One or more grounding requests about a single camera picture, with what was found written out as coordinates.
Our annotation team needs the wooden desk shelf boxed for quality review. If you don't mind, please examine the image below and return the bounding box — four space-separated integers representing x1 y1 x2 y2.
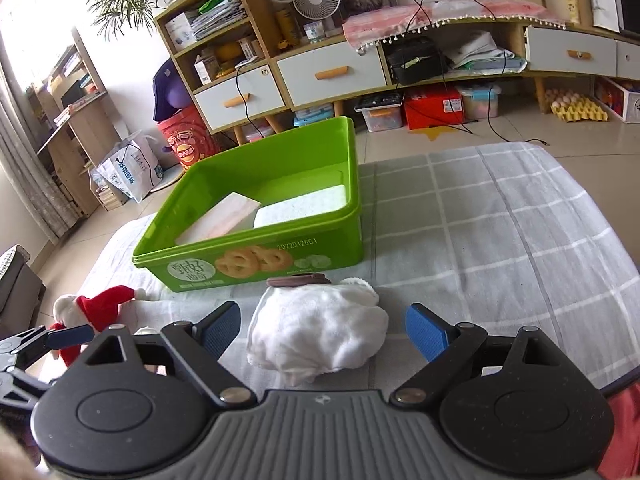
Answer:
26 28 127 218

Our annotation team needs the red cardboard box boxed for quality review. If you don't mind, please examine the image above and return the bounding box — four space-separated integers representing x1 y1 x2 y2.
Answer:
402 86 465 130

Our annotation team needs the low wooden tv bench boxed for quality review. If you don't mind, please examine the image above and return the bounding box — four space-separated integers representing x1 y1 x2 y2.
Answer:
377 21 639 92

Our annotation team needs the black bag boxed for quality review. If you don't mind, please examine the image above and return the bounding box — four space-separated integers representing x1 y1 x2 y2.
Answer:
385 37 446 86

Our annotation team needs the pink lace cloth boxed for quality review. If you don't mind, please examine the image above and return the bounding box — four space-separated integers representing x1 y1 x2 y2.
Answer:
342 0 566 53

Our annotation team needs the white santa plush toy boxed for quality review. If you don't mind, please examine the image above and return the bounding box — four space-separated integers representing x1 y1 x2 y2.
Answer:
48 284 148 366

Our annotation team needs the yellow egg tray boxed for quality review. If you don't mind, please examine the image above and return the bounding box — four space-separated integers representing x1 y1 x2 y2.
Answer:
544 88 608 122

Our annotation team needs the wooden two-drawer cabinet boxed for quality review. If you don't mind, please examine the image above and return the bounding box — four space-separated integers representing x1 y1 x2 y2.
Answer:
155 0 390 145

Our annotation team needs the black microwave oven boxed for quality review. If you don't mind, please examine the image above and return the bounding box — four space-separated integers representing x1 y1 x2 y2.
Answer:
615 0 640 37

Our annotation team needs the pink white sponge block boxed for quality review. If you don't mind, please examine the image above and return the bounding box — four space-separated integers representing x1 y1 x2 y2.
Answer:
176 192 262 245

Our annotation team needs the white cloth with brown band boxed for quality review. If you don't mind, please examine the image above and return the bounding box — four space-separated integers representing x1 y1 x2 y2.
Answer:
246 278 390 387

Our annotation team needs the grey checked table cloth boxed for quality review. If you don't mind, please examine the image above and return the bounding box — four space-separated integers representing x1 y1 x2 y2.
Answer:
80 143 639 393

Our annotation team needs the clear box blue lid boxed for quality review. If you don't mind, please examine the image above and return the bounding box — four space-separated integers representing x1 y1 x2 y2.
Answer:
293 103 334 127

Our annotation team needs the white paper shopping bag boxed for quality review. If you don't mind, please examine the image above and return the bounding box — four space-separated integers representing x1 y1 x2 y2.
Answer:
91 130 164 204

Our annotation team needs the red printed bucket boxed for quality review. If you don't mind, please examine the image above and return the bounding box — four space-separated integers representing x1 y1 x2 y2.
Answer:
157 105 221 170

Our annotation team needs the green plastic cookie box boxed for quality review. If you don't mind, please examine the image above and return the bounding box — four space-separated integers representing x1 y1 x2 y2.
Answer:
132 117 363 292

